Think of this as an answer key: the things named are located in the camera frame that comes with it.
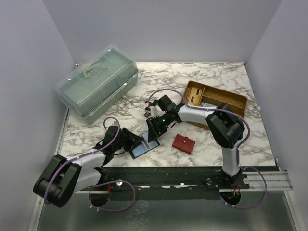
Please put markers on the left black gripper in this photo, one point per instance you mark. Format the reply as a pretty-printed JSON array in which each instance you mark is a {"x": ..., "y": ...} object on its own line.
[{"x": 131, "y": 137}]

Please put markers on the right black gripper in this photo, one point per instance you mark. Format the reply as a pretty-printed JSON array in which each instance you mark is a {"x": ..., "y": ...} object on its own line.
[{"x": 154, "y": 130}]

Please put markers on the black leather card holder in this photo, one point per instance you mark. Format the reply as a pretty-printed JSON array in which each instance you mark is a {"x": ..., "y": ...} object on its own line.
[{"x": 144, "y": 147}]

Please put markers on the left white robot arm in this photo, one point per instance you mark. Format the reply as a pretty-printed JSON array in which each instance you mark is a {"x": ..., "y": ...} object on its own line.
[{"x": 64, "y": 176}]

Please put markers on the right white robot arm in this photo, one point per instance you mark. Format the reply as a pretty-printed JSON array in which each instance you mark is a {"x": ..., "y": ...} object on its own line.
[{"x": 225, "y": 126}]

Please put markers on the red leather card holder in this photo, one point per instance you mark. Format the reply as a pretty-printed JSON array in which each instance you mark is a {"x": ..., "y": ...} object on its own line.
[{"x": 183, "y": 143}]

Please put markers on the tan card in tray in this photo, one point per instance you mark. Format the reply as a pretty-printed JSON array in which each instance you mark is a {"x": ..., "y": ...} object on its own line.
[{"x": 195, "y": 96}]

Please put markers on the black T-shaped tool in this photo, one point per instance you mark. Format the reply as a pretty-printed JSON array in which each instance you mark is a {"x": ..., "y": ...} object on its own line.
[{"x": 148, "y": 113}]

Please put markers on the woven bamboo organizer tray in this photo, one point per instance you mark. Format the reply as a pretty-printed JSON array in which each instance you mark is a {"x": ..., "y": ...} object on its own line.
[{"x": 215, "y": 96}]

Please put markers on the green plastic storage box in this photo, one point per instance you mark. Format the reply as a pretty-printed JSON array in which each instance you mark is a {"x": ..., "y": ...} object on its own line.
[{"x": 96, "y": 85}]

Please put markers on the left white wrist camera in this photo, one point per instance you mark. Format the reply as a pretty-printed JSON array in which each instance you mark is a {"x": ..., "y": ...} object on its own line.
[{"x": 116, "y": 123}]

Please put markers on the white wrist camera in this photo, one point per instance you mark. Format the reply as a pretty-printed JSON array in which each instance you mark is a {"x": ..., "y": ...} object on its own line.
[
  {"x": 116, "y": 123},
  {"x": 154, "y": 111}
]

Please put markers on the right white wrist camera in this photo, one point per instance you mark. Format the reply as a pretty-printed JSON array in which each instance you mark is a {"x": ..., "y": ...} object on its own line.
[{"x": 154, "y": 111}]

